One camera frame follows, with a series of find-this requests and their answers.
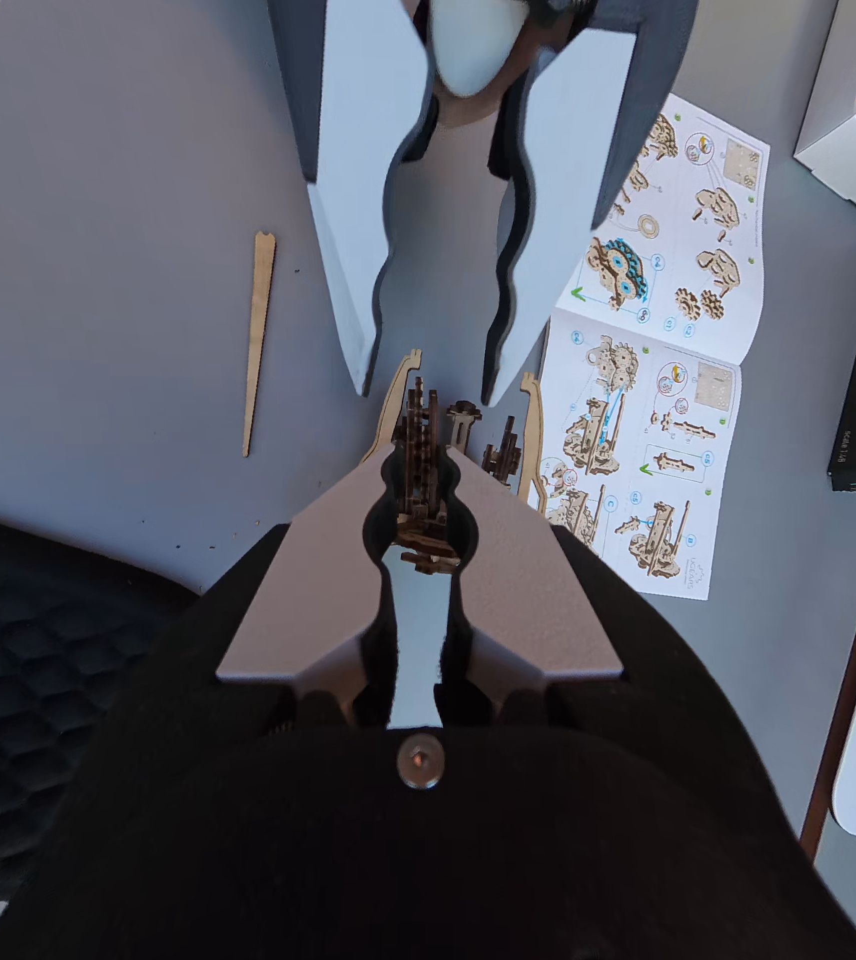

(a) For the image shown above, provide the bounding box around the assembly instruction booklet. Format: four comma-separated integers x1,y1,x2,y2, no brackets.
536,91,772,601

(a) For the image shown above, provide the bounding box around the white cardboard box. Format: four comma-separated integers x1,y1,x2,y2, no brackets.
794,0,856,230

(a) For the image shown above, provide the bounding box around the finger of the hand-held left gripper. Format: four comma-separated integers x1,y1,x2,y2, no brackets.
269,0,436,397
482,0,701,406

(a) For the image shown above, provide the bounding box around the black honeycomb cushion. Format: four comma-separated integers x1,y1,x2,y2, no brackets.
0,506,204,901

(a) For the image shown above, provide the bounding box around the wooden gear model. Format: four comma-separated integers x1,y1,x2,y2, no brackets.
359,348,549,575

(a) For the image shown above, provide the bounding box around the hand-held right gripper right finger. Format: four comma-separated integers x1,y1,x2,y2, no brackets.
439,442,625,704

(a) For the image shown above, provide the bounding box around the thin wooden stick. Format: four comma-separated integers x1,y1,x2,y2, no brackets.
242,231,277,459

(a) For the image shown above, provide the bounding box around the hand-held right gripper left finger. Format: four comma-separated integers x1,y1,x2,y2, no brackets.
215,442,408,706

